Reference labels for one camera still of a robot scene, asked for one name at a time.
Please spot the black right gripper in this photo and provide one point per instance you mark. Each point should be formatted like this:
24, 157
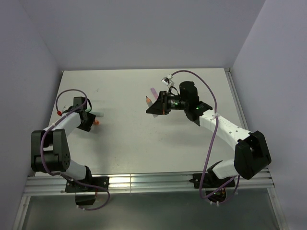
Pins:
160, 106

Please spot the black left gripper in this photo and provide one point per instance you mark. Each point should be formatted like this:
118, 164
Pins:
87, 127

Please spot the purple pen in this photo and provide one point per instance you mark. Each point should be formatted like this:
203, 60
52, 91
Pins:
154, 93

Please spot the clear orange pen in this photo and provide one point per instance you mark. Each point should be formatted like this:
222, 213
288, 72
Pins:
150, 103

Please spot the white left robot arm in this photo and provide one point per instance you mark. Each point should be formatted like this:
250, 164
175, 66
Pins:
50, 150

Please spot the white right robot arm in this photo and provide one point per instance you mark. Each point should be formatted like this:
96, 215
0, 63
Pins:
204, 116

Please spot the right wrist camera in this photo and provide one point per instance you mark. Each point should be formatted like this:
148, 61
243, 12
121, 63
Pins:
167, 80

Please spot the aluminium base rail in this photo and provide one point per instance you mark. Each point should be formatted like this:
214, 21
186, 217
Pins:
40, 185

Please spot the aluminium side rail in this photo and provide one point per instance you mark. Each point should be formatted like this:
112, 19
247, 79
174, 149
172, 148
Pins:
251, 153

